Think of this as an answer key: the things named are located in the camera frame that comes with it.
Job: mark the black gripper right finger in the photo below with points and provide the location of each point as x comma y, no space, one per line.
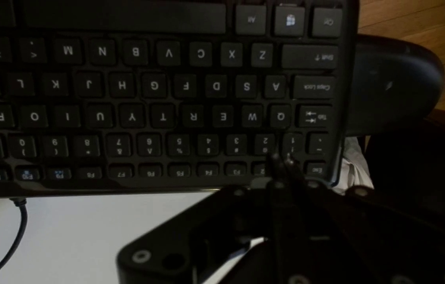
348,230

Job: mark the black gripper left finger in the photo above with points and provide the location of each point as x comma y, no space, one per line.
206,226

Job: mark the black computer keyboard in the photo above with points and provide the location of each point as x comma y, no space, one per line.
143,95

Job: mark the black computer mouse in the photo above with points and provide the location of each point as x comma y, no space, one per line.
389,84

